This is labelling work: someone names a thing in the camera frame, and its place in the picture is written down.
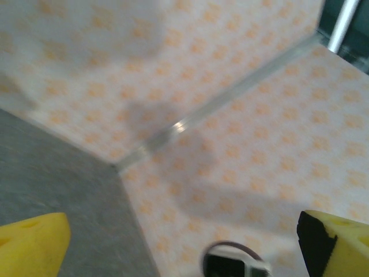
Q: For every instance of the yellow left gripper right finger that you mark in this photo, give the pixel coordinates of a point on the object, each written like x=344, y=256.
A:
x=348, y=251

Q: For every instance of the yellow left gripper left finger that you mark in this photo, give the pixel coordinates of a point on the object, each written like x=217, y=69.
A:
x=31, y=245

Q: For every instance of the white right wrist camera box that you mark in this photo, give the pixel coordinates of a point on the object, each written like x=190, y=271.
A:
x=230, y=264

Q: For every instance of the aluminium frame top rail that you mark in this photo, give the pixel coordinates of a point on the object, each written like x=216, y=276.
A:
x=343, y=26

